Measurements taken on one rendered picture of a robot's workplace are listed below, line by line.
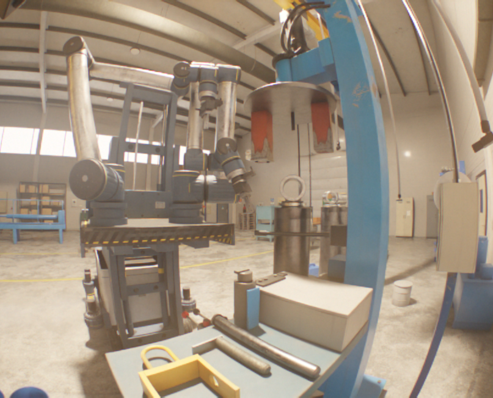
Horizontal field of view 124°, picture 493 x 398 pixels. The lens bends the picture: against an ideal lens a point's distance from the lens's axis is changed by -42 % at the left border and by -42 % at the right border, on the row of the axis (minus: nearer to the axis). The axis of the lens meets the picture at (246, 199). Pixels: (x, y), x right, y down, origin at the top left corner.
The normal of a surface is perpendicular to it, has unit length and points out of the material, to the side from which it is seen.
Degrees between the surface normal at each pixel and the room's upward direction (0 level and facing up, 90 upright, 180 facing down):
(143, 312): 90
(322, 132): 90
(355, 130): 90
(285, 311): 90
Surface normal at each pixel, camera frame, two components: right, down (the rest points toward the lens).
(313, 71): -0.73, -0.03
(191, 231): 0.65, -0.02
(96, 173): 0.36, -0.07
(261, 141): -0.46, -0.03
